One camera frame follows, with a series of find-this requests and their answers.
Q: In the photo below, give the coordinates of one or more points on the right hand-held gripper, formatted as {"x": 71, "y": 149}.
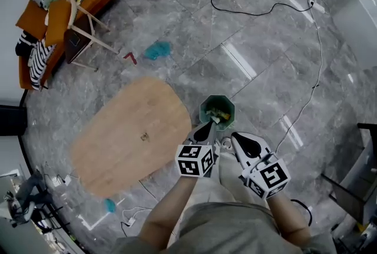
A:
{"x": 269, "y": 179}

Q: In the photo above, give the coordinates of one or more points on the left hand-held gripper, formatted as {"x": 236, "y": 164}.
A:
{"x": 193, "y": 161}

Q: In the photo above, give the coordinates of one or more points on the paper cup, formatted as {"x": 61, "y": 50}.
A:
{"x": 215, "y": 119}

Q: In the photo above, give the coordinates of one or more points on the yellow snack wrapper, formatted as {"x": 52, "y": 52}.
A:
{"x": 224, "y": 115}

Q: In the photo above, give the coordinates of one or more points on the green waste bin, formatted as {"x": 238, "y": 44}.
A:
{"x": 219, "y": 101}

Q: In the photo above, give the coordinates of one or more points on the small brown scrap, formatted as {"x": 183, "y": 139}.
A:
{"x": 144, "y": 137}

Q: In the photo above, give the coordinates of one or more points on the person's right forearm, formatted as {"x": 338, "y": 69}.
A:
{"x": 288, "y": 220}

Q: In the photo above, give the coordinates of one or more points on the person's left forearm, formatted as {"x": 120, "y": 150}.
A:
{"x": 165, "y": 211}

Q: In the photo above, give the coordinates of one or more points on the oval wooden table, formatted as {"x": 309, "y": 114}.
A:
{"x": 132, "y": 111}

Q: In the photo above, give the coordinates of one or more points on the person's beige trousers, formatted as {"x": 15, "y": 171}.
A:
{"x": 229, "y": 182}

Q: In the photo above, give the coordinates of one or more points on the person's grey shirt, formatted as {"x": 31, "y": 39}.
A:
{"x": 226, "y": 229}

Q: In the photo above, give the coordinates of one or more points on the large teal cloth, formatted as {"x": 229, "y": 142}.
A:
{"x": 159, "y": 50}

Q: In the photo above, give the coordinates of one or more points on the red tape corner mark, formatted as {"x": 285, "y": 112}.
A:
{"x": 132, "y": 57}

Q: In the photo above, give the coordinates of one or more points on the white power strip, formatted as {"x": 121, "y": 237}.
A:
{"x": 67, "y": 180}
{"x": 131, "y": 221}
{"x": 317, "y": 6}

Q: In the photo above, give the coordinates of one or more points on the small teal cloth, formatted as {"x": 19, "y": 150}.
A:
{"x": 109, "y": 205}

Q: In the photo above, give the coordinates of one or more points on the white tape corner mark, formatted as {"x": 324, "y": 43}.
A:
{"x": 91, "y": 226}

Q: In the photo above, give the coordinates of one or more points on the black phone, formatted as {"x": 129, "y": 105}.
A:
{"x": 75, "y": 39}

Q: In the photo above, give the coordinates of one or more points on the black white striped blanket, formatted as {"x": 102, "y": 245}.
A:
{"x": 39, "y": 64}

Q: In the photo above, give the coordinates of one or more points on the orange cushion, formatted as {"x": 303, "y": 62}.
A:
{"x": 59, "y": 23}
{"x": 31, "y": 18}

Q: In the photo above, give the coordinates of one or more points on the black white striped pillow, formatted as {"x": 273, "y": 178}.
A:
{"x": 25, "y": 43}

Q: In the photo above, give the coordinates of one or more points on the right hand-held gripper camera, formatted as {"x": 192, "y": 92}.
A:
{"x": 266, "y": 160}

